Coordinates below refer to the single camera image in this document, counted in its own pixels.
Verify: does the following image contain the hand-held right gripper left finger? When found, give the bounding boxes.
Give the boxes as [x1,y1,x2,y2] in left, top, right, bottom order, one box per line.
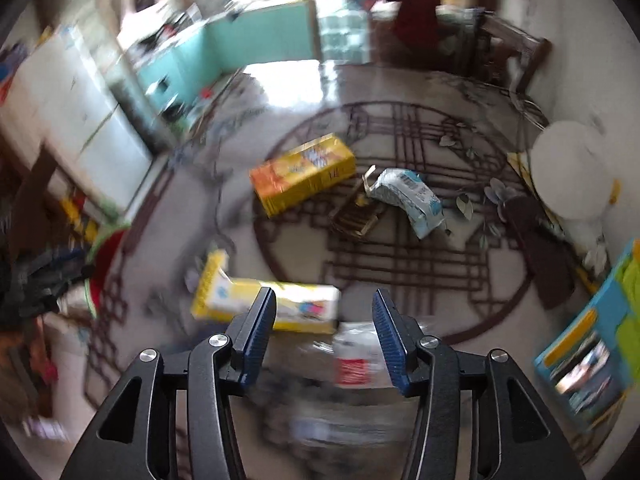
[60,286,277,480]

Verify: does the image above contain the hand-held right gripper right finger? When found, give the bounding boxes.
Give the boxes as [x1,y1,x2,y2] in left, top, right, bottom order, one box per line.
[371,288,586,480]

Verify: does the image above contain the clear bottle with red label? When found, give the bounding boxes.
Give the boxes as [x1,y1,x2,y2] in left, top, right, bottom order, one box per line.
[312,322,401,391]

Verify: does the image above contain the yellow white box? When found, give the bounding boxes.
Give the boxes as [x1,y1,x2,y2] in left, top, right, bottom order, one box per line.
[190,250,342,335]

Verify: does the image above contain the brown gold wrapper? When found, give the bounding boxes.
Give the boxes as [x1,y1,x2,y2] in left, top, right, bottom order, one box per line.
[330,195,383,238]

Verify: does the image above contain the white blue snack packet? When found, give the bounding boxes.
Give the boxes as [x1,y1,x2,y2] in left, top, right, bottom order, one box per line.
[364,167,447,240]

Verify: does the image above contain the yellow orange snack box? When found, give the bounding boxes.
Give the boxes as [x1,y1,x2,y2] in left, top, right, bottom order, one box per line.
[249,132,357,218]

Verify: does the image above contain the carved dark wooden chair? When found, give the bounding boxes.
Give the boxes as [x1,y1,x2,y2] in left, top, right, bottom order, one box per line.
[0,140,71,261]

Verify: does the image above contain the white refrigerator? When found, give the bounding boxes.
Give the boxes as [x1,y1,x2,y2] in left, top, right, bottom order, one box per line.
[0,27,153,211]

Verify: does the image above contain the dark brown pouch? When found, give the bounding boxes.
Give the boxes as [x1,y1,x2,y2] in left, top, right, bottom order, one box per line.
[505,195,578,311]

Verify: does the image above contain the blue colourful box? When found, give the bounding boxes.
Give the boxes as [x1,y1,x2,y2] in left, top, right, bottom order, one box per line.
[532,240,640,431]

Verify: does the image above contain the teal kitchen cabinets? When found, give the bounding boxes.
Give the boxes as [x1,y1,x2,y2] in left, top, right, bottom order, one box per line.
[135,0,318,116]

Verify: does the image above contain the brown wooden chair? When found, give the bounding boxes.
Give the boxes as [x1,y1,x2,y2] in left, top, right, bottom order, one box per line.
[472,12,553,96]

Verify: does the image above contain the dark red garment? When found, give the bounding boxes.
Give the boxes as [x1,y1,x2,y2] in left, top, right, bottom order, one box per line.
[392,0,443,51]

